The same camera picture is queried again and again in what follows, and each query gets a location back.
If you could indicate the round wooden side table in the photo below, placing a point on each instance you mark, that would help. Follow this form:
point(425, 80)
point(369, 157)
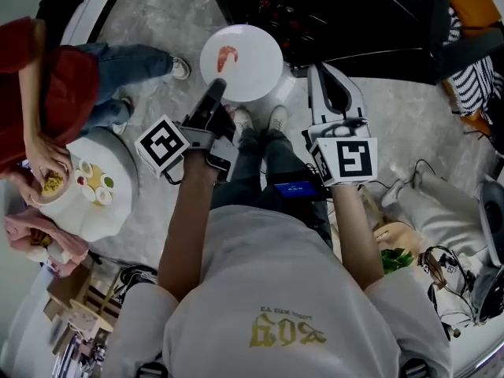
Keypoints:
point(393, 234)

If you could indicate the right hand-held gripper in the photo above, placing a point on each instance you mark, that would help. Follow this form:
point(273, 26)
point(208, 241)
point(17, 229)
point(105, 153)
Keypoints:
point(346, 164)

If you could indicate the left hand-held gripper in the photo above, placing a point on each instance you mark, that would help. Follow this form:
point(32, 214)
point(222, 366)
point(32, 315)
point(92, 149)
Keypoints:
point(161, 148)

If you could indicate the black backpack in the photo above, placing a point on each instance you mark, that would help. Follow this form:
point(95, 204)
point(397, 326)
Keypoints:
point(59, 10)

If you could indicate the brown cardboard box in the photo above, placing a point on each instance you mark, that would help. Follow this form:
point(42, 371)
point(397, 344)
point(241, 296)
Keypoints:
point(69, 290)

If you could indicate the person's white shirt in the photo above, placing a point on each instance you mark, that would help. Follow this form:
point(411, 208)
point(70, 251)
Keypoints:
point(275, 274)

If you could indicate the green artificial plant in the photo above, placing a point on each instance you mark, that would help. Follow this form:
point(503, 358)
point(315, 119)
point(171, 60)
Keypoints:
point(395, 261)

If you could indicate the white round pouf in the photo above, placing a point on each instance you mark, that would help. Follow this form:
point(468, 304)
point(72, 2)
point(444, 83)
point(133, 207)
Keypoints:
point(106, 219)

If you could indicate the orange sofa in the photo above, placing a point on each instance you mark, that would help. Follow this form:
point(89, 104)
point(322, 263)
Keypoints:
point(472, 2)

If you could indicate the person's right shoe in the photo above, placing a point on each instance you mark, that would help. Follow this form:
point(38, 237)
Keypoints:
point(277, 117)

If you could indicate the black and white striped blanket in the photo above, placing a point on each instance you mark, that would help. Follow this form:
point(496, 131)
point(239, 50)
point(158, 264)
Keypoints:
point(472, 81)

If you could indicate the pink blanket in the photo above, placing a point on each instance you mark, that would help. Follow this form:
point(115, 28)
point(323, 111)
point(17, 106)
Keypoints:
point(67, 246)

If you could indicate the person's left hand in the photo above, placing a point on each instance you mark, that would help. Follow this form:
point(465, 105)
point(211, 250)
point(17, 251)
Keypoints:
point(230, 113)

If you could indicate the person's blue jeans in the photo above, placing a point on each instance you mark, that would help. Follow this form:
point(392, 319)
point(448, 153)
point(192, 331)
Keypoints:
point(244, 171)

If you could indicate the small dish with red sauce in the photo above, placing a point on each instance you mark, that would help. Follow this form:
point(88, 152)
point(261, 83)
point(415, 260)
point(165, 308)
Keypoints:
point(80, 180)

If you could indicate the white bowl with yellow food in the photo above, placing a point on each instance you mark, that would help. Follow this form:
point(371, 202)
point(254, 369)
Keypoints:
point(53, 185)

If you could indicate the small dish with pink sauce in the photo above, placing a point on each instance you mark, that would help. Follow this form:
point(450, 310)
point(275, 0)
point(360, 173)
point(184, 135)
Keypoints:
point(103, 196)

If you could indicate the small white dish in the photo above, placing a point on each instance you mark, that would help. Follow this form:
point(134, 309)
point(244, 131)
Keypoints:
point(90, 193)
point(85, 166)

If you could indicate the small dish with green sauce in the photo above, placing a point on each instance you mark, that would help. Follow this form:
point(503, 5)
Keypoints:
point(108, 181)

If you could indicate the white plate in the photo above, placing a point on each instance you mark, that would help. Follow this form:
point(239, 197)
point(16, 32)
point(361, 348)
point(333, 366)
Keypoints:
point(252, 73)

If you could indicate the group of red drink cans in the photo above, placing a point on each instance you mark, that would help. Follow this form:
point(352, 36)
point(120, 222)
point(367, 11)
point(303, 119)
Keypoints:
point(263, 4)

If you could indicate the person's shoe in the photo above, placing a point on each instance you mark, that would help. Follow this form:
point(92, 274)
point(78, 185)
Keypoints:
point(277, 117)
point(242, 118)

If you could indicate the person's left forearm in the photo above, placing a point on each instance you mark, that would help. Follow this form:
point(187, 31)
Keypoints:
point(185, 230)

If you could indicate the person's right forearm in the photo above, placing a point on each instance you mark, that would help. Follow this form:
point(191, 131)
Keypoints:
point(354, 230)

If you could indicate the person's left shoe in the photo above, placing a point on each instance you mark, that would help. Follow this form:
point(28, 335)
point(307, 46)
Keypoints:
point(242, 118)

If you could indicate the yellow tray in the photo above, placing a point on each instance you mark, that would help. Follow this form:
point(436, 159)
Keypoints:
point(96, 179)

